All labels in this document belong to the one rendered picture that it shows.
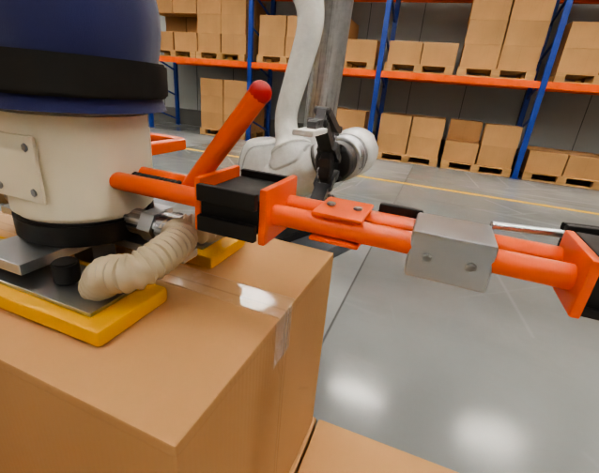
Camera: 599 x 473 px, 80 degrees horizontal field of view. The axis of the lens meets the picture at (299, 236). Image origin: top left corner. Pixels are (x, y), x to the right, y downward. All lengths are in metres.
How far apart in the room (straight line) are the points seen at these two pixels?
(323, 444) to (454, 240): 0.59
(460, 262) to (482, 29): 7.23
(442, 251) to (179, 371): 0.26
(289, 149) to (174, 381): 0.60
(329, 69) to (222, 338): 0.90
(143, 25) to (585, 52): 7.45
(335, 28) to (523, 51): 6.52
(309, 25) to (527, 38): 6.75
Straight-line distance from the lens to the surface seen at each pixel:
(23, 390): 0.45
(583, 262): 0.35
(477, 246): 0.33
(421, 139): 7.47
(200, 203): 0.39
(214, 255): 0.53
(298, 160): 0.83
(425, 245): 0.33
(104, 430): 0.38
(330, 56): 1.14
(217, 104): 8.88
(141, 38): 0.48
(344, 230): 0.34
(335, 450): 0.83
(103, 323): 0.42
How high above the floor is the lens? 1.20
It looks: 23 degrees down
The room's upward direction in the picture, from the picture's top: 5 degrees clockwise
